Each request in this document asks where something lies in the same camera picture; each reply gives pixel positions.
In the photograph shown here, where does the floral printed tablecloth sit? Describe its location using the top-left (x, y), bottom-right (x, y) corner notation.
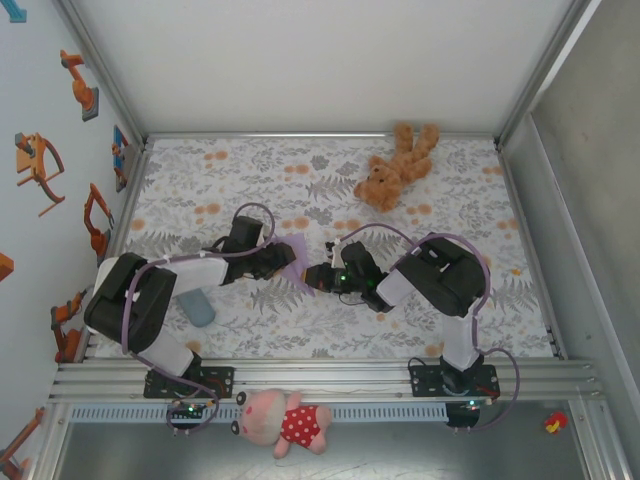
top-left (94, 137), bottom-right (559, 359)

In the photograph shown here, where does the aluminium back rail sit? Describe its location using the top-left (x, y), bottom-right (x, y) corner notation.
top-left (144, 130), bottom-right (499, 141)

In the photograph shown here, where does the pink pig plush toy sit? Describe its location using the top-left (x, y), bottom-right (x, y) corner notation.
top-left (230, 389), bottom-right (332, 460)

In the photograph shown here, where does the aluminium side rail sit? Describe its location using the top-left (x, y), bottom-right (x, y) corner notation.
top-left (74, 142), bottom-right (154, 364)
top-left (498, 142), bottom-right (569, 361)

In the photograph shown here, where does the blue-grey fabric case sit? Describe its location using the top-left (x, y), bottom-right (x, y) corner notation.
top-left (178, 289), bottom-right (217, 329)

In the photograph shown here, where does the slotted grey cable duct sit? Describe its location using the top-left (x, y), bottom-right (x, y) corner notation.
top-left (69, 403), bottom-right (449, 424)

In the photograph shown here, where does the brown teddy bear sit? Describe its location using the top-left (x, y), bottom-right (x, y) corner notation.
top-left (353, 121), bottom-right (442, 214)

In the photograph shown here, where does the blue wall sticker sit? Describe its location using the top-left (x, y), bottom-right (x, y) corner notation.
top-left (0, 0), bottom-right (29, 24)

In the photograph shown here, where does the purple paper sheet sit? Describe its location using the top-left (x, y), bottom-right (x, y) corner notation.
top-left (276, 231), bottom-right (317, 297)

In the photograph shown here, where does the blue orange machine sticker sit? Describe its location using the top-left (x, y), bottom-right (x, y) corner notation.
top-left (112, 124), bottom-right (132, 194)

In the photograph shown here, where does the aluminium front rail beam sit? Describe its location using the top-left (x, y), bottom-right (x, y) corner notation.
top-left (47, 357), bottom-right (606, 404)

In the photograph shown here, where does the black controller board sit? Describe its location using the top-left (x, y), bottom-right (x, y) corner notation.
top-left (446, 398), bottom-right (494, 432)
top-left (166, 398), bottom-right (209, 436)

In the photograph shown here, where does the orange grey gripper sticker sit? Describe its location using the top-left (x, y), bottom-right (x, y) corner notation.
top-left (13, 132), bottom-right (67, 217)

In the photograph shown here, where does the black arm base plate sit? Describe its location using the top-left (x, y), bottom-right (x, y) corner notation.
top-left (143, 366), bottom-right (235, 400)
top-left (409, 364), bottom-right (500, 399)

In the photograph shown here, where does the aluminium frame post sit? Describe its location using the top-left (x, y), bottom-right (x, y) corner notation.
top-left (52, 0), bottom-right (151, 151)
top-left (492, 0), bottom-right (604, 151)
top-left (568, 399), bottom-right (632, 480)
top-left (29, 402), bottom-right (71, 480)

